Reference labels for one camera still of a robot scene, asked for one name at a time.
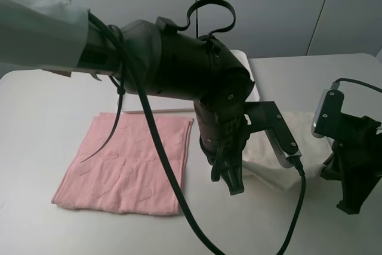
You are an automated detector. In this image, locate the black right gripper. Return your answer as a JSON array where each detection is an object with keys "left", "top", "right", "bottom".
[{"left": 321, "top": 114, "right": 381, "bottom": 214}]

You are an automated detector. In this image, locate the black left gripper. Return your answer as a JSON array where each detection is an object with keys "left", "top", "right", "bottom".
[{"left": 193, "top": 100, "right": 253, "bottom": 196}]

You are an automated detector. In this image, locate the white towel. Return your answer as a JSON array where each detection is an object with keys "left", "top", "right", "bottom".
[{"left": 242, "top": 112, "right": 332, "bottom": 193}]

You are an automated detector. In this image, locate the pink towel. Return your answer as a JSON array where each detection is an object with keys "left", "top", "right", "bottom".
[{"left": 51, "top": 113, "right": 180, "bottom": 216}]

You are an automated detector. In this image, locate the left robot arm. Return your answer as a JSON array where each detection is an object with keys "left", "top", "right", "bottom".
[{"left": 1, "top": 0, "right": 254, "bottom": 195}]

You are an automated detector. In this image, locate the white plastic tray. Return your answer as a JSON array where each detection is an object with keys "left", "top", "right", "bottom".
[{"left": 122, "top": 50, "right": 254, "bottom": 113}]

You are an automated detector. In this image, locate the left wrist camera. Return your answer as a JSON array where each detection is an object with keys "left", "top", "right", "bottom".
[{"left": 244, "top": 102, "right": 301, "bottom": 168}]

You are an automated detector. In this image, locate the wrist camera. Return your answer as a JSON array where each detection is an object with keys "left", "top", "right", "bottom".
[
  {"left": 244, "top": 102, "right": 301, "bottom": 168},
  {"left": 311, "top": 90, "right": 344, "bottom": 139}
]

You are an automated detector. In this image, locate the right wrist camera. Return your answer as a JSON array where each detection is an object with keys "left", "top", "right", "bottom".
[{"left": 311, "top": 90, "right": 344, "bottom": 139}]

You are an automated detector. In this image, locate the right camera cable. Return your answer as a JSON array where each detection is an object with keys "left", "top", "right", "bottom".
[{"left": 332, "top": 78, "right": 382, "bottom": 93}]

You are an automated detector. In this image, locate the camera cable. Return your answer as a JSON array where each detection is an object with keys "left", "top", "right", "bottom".
[
  {"left": 332, "top": 78, "right": 382, "bottom": 93},
  {"left": 86, "top": 13, "right": 307, "bottom": 255}
]

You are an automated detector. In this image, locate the left camera cable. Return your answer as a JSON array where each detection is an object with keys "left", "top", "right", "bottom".
[{"left": 86, "top": 13, "right": 307, "bottom": 255}]

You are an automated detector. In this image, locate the black flat ribbon cable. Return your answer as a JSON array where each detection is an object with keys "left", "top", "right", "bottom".
[{"left": 178, "top": 0, "right": 236, "bottom": 41}]

